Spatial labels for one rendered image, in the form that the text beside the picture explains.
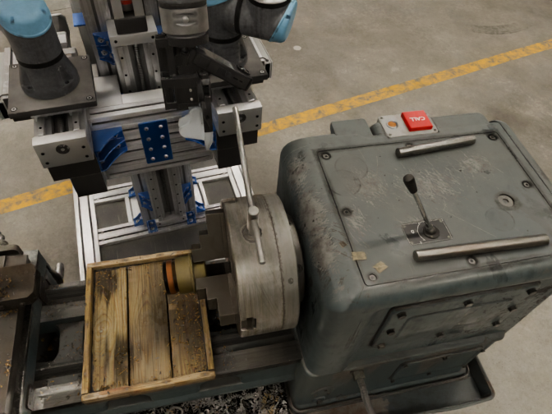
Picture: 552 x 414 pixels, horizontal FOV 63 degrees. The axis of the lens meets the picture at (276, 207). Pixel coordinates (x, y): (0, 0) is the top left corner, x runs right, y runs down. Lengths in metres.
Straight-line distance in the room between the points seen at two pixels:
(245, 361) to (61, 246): 1.55
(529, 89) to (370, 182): 2.97
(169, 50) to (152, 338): 0.71
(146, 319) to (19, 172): 1.86
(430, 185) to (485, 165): 0.16
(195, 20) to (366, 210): 0.49
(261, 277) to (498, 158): 0.63
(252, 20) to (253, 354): 0.87
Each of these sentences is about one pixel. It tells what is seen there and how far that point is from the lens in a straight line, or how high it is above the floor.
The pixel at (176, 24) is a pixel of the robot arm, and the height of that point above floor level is 1.60.
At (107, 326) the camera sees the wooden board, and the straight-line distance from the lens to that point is 1.25.
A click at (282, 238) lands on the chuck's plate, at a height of 1.23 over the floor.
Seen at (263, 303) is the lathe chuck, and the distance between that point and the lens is 0.93.
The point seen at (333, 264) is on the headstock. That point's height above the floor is 1.24.
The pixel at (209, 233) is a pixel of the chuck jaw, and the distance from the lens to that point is 1.00.
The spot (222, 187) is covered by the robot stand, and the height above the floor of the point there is 0.21.
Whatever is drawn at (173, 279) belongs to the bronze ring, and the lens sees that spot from 1.02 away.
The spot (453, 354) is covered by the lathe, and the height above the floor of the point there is 0.79.
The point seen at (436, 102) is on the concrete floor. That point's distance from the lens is 3.44.
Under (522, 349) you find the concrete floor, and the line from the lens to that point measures 2.48.
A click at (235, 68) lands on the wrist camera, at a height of 1.51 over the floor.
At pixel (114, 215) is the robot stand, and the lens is 2.30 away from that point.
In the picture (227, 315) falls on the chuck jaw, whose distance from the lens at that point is 0.96.
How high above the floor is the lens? 1.99
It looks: 52 degrees down
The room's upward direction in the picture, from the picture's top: 6 degrees clockwise
